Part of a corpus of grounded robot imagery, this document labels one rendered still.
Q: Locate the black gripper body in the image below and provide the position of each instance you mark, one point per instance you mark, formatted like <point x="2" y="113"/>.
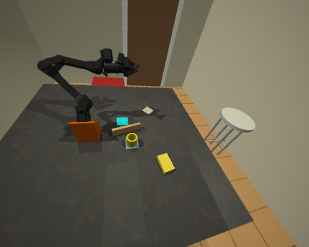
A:
<point x="122" y="68"/>

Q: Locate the yellow rectangular block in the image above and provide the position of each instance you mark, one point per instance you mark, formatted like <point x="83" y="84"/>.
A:
<point x="165" y="163"/>

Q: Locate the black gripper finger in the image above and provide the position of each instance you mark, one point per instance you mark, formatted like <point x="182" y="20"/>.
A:
<point x="133" y="65"/>
<point x="132" y="71"/>

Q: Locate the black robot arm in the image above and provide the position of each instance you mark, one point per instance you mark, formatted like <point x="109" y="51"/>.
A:
<point x="84" y="103"/>

